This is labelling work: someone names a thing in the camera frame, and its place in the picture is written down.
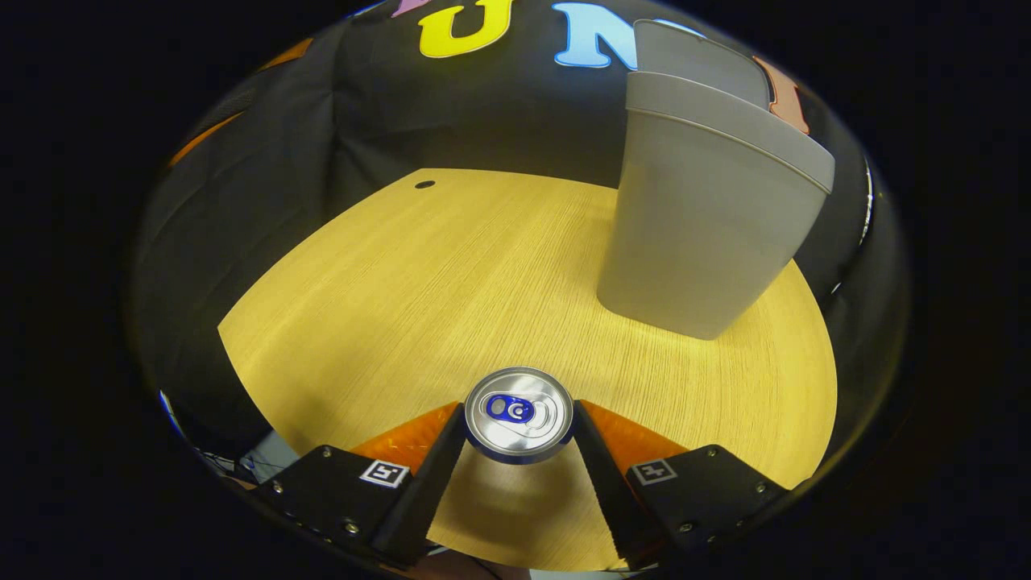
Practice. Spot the wooden desktop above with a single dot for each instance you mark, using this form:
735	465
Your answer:
419	306

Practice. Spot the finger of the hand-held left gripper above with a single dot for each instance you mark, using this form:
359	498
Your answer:
205	134
286	55

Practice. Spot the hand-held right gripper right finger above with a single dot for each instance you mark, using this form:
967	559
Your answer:
608	491

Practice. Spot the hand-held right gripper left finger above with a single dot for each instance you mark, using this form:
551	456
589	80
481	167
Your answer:
427	491

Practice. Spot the blue silver pop can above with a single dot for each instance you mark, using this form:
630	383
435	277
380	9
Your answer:
519	411

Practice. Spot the grey desktop garbage bin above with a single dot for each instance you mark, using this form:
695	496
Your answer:
701	217

